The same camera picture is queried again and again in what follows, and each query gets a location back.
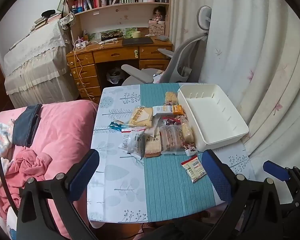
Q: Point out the stack of books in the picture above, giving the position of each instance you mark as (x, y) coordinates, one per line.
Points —
(41, 22)

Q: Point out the small packet with dark triangle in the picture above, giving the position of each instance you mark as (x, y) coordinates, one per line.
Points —
(191, 150)

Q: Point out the dotted fabric bag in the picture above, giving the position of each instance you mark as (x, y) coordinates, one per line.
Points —
(67, 20)

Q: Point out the grey pouch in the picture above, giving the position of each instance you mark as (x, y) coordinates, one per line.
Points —
(163, 38)

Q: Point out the orange and white snack packet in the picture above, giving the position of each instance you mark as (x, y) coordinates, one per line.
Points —
(167, 110)

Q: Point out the red packet of dark snacks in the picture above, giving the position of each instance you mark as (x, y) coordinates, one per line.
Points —
(172, 122)

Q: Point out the black pouch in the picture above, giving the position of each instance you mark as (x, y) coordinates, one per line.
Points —
(48, 12)

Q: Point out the round rice cracker pack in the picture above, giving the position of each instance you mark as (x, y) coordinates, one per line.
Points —
(171, 97)

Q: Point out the pink blanket bed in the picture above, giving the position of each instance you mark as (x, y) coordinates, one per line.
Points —
(65, 130)

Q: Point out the floral curtain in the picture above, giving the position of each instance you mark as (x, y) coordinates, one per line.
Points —
(252, 42)

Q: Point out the floral quilt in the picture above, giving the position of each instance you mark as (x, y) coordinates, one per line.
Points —
(0, 135)

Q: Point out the white plastic storage bin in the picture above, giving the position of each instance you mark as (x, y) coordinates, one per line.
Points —
(210, 112)

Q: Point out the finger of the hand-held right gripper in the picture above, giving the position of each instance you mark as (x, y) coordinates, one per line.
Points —
(275, 169)

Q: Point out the white lace dust cover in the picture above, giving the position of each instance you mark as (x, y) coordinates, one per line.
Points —
(35, 62)

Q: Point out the yellow sandwich bread pack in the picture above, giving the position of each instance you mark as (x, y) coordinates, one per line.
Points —
(140, 117)

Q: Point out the pink garment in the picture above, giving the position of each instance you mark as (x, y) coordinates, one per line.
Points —
(30, 163)

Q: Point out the wooden desk with drawers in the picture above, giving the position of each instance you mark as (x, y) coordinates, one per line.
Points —
(115, 53)

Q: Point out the wooden bookshelf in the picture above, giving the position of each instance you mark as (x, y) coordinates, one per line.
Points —
(110, 15)

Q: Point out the doll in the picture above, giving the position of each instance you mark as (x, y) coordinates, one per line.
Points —
(158, 13)

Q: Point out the white power strip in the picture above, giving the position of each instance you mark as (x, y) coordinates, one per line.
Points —
(80, 45)

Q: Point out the green landscape picture strip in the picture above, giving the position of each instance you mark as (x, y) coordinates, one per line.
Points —
(112, 33)

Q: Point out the dark laptop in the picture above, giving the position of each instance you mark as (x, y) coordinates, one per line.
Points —
(137, 41)

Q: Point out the small red-edged barcode packet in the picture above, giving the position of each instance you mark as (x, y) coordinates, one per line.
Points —
(193, 168)

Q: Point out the grey office chair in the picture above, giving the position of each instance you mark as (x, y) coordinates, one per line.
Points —
(182, 55)

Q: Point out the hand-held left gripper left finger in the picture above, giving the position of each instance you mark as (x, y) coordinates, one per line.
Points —
(85, 171)

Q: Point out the white printed cardboard box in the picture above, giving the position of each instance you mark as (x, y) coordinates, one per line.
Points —
(157, 30)

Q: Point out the white packet with red stripe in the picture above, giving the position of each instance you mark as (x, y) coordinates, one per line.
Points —
(131, 141)

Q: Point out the teal striped table runner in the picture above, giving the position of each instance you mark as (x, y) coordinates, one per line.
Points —
(165, 192)

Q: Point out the blue jeans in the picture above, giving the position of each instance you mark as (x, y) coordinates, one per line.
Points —
(23, 127)

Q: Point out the beige soda cracker packet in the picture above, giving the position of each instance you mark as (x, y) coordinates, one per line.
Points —
(152, 142)

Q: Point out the small blue candy packet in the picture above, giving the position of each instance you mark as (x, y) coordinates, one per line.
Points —
(115, 126)

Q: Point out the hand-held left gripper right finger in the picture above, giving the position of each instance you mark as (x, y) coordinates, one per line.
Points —
(216, 175)

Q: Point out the trash bin with plastic bag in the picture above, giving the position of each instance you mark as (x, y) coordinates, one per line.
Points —
(114, 76)

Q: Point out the clear pack of brown crackers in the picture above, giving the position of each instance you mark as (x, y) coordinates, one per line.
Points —
(171, 137)

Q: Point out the long yellow cracker pack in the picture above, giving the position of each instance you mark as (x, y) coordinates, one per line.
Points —
(187, 130)

